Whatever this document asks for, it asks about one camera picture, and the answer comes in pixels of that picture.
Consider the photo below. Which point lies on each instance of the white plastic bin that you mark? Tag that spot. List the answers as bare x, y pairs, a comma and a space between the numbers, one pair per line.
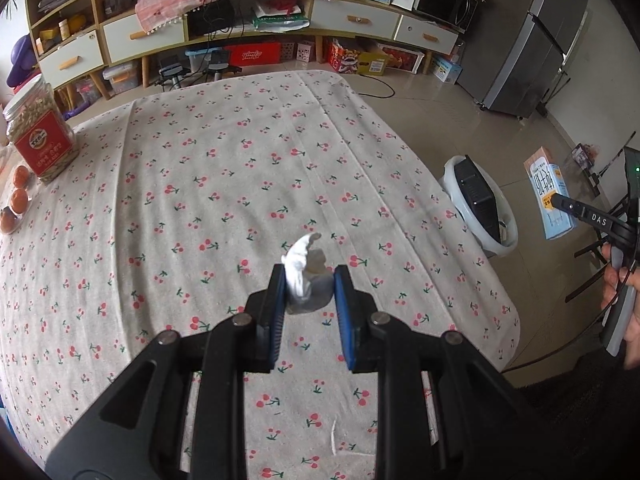
452, 185

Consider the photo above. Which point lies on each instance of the black electronic box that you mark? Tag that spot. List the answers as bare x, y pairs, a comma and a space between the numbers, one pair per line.
210, 17

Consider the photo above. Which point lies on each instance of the pink cloth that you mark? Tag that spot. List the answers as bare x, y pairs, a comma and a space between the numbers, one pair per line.
165, 0

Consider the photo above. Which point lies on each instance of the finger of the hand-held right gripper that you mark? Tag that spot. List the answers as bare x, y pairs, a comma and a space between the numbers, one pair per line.
575, 207

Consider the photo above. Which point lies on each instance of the clear box blue lid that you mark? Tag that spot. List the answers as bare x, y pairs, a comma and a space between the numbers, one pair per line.
205, 59

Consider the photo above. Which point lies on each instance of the black rectangular box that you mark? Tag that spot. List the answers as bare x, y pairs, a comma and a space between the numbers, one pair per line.
475, 195

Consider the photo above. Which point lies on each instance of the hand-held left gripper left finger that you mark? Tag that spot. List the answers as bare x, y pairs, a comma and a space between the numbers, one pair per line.
277, 320

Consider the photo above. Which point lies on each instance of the white cabinet drawer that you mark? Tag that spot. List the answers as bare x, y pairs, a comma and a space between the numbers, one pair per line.
70, 62
142, 35
427, 37
355, 20

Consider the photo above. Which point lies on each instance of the person's right hand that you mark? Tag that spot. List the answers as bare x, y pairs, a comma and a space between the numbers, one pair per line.
634, 320

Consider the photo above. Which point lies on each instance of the yellow cardboard box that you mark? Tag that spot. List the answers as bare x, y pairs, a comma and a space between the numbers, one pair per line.
374, 64

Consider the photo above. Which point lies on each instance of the clear storage box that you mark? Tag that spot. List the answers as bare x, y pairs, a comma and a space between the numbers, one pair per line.
121, 78

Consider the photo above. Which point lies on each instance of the person's dark clothing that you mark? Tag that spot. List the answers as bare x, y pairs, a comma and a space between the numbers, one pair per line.
575, 400

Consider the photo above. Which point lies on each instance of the red gift box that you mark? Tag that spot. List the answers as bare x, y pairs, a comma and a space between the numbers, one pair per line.
404, 58

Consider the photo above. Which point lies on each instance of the purple cloth bundle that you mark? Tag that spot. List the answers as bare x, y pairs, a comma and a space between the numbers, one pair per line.
22, 60

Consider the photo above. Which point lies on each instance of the red flat box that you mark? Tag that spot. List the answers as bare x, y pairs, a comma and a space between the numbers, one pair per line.
252, 55

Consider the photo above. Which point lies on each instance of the blue white box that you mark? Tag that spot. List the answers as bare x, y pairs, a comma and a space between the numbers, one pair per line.
446, 69

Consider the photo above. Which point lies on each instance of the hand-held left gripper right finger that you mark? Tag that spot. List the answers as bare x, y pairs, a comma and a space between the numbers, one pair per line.
345, 320

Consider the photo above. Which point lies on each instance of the small orange fruit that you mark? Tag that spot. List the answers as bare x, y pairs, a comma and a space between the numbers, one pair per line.
21, 176

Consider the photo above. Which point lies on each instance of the pink patterned box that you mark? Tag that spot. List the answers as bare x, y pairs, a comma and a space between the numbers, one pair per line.
305, 51

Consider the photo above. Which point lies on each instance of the white tissue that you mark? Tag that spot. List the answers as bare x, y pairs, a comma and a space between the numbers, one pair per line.
300, 270

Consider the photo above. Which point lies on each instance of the black microwave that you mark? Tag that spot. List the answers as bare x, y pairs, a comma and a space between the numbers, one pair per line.
445, 2

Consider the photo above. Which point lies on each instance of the green white bag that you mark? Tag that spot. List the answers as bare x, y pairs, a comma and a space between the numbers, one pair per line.
280, 20

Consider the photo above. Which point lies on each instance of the light blue milk carton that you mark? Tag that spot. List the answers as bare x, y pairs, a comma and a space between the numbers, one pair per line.
542, 180

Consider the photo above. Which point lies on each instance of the grey fridge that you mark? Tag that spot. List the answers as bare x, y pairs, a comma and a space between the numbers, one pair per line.
525, 45

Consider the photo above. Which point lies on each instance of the clear jar red label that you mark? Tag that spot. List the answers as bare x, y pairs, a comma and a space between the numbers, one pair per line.
40, 135

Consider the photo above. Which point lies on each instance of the colourful printed box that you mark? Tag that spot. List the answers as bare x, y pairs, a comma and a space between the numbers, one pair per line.
345, 57

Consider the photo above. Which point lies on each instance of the cherry print tablecloth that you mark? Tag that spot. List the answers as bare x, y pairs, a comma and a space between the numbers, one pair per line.
225, 160

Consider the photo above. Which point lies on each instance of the brown eggs in tray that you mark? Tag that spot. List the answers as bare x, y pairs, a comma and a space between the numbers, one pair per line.
19, 200

